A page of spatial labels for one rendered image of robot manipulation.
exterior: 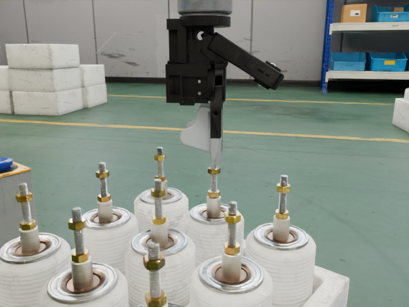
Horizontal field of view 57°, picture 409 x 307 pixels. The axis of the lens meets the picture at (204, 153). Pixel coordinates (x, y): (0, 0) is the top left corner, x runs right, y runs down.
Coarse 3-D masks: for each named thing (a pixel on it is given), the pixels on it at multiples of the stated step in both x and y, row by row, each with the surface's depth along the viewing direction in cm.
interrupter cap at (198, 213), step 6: (204, 204) 63; (222, 204) 63; (192, 210) 60; (198, 210) 61; (204, 210) 61; (222, 210) 61; (192, 216) 58; (198, 216) 58; (204, 216) 59; (222, 216) 59; (204, 222) 57; (210, 222) 56; (216, 222) 56; (222, 222) 56
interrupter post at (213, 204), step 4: (208, 200) 59; (212, 200) 58; (216, 200) 58; (220, 200) 59; (208, 204) 59; (212, 204) 58; (216, 204) 58; (220, 204) 59; (208, 208) 59; (212, 208) 59; (216, 208) 59; (220, 208) 59; (208, 212) 59; (212, 212) 59; (216, 212) 59; (220, 212) 60; (212, 216) 59; (216, 216) 59
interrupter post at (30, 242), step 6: (36, 228) 49; (24, 234) 48; (30, 234) 48; (36, 234) 49; (24, 240) 48; (30, 240) 48; (36, 240) 49; (24, 246) 48; (30, 246) 48; (36, 246) 49; (24, 252) 49; (30, 252) 49
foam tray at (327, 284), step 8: (320, 272) 57; (328, 272) 57; (320, 280) 56; (328, 280) 55; (336, 280) 55; (344, 280) 55; (320, 288) 53; (328, 288) 53; (336, 288) 53; (344, 288) 54; (312, 296) 51; (320, 296) 51; (328, 296) 51; (336, 296) 52; (344, 296) 55; (304, 304) 50; (312, 304) 50; (320, 304) 50; (328, 304) 50; (336, 304) 52; (344, 304) 56
